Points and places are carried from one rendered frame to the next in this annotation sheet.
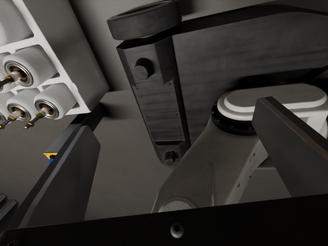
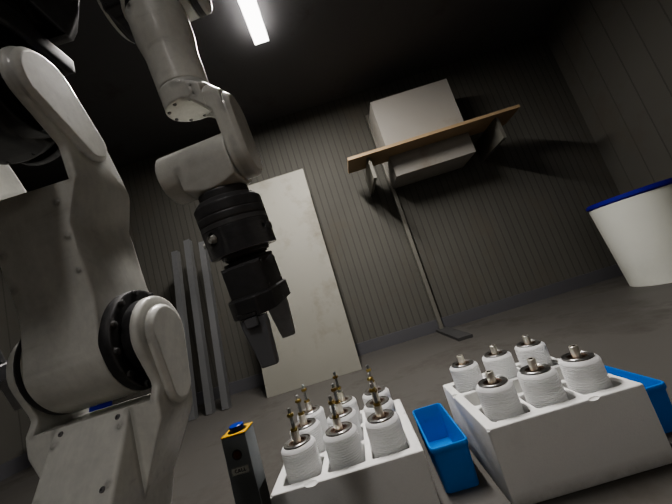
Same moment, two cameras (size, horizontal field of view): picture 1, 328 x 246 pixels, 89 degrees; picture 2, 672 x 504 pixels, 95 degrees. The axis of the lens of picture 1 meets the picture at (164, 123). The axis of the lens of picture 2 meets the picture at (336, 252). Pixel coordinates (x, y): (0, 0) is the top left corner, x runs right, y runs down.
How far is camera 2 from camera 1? 0.41 m
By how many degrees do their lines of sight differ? 82
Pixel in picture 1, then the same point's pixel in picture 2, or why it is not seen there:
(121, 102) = not seen: outside the picture
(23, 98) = (316, 433)
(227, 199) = (122, 447)
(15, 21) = (385, 443)
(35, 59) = (350, 448)
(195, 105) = not seen: outside the picture
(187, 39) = not seen: outside the picture
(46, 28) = (380, 474)
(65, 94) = (305, 468)
